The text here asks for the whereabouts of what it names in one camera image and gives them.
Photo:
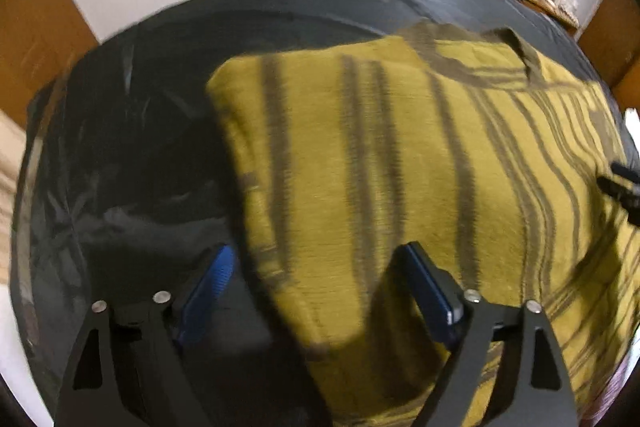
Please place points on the brown wooden door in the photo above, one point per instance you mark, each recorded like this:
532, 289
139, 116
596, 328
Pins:
35, 22

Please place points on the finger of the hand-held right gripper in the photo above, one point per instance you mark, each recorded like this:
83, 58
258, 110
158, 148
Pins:
627, 171
622, 193

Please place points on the yellow striped knit sweater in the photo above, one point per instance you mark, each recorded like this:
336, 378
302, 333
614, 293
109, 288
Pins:
375, 157

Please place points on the white folded cloth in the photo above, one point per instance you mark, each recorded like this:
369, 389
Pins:
633, 119

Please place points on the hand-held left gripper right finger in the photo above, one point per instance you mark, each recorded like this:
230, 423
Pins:
430, 292

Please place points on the beige curtain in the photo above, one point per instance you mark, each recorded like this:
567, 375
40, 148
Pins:
12, 167

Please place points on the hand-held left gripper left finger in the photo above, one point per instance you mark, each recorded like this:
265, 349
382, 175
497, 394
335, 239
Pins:
207, 297

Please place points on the black table cloth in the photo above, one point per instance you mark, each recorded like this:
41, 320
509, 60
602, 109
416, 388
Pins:
100, 157

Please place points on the brown wooden wardrobe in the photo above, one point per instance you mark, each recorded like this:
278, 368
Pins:
610, 37

